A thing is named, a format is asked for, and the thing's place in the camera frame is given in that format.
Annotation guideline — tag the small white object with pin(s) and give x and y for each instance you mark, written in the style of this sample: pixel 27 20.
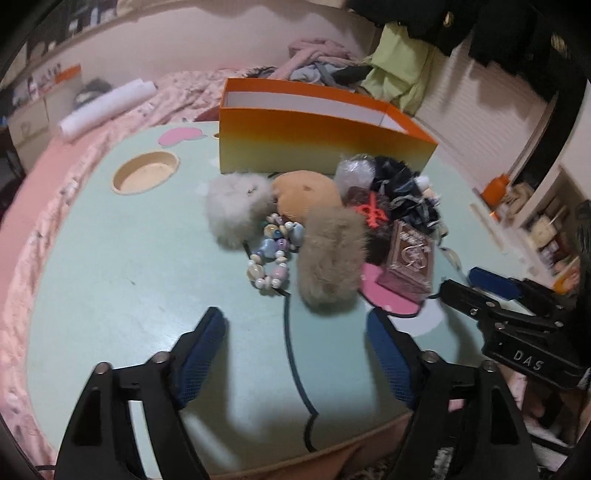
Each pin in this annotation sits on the small white object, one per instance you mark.
pixel 422 184

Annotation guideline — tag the tan fluffy pompom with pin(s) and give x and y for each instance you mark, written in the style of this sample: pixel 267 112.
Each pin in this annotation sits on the tan fluffy pompom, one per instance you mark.
pixel 304 189

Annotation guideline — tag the white fluffy pompom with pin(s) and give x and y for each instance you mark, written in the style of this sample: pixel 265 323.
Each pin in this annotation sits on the white fluffy pompom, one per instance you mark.
pixel 235 207

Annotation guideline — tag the pink fluffy robe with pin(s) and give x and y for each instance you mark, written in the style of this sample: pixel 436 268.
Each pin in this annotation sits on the pink fluffy robe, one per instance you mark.
pixel 318 48

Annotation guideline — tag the white paper roll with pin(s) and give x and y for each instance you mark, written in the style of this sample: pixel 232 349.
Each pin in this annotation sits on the white paper roll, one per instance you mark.
pixel 106 106

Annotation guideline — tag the pink printed blanket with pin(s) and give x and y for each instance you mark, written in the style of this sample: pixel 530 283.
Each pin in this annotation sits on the pink printed blanket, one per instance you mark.
pixel 184 87

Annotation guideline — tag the white dresser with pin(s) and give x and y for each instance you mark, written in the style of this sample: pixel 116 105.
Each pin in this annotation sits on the white dresser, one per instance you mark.
pixel 32 120

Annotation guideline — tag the orange bottle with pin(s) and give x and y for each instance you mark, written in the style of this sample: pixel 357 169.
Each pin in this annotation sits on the orange bottle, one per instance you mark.
pixel 496 194

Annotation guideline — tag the white shelf unit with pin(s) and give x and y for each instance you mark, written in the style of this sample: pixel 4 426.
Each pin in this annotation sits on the white shelf unit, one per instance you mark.
pixel 545 221

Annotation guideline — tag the pink bed sheet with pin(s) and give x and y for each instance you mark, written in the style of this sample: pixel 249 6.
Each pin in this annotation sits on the pink bed sheet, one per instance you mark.
pixel 41 175

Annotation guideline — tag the brown patterned box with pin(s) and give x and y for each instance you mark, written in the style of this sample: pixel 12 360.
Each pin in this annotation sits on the brown patterned box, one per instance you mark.
pixel 406 258

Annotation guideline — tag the light green cloth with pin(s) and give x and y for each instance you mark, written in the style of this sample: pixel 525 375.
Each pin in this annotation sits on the light green cloth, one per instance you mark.
pixel 401 64

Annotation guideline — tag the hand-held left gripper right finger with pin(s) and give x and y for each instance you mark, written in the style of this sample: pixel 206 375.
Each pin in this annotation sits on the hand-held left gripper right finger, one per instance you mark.
pixel 392 360

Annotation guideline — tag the black lace scrunchie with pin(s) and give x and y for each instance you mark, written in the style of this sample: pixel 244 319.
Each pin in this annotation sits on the black lace scrunchie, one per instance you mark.
pixel 397 175

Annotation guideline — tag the black bag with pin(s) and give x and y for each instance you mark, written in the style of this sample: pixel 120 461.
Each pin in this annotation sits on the black bag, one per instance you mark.
pixel 94 90

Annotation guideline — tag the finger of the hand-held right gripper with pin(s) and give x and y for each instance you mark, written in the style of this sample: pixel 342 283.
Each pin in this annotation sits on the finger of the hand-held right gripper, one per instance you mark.
pixel 471 302
pixel 494 282

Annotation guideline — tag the small orange box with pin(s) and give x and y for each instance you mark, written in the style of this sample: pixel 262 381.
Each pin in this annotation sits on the small orange box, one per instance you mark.
pixel 69 74

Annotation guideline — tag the dark red scrunchie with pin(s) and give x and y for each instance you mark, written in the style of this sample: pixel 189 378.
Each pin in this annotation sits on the dark red scrunchie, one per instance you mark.
pixel 369 210

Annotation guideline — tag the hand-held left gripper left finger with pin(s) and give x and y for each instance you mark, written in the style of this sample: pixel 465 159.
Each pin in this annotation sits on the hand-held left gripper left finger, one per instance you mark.
pixel 198 355

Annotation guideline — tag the dark hanging clothes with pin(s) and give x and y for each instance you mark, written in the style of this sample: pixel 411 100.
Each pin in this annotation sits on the dark hanging clothes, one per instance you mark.
pixel 461 23

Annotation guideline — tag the orange cardboard box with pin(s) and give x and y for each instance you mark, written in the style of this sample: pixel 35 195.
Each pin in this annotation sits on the orange cardboard box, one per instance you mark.
pixel 300 138

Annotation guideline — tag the brown fur pompom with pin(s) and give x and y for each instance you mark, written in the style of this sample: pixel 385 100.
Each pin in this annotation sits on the brown fur pompom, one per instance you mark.
pixel 328 258

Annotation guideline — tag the clear plastic bag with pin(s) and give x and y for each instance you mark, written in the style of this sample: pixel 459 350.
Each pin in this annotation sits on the clear plastic bag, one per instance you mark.
pixel 353 173

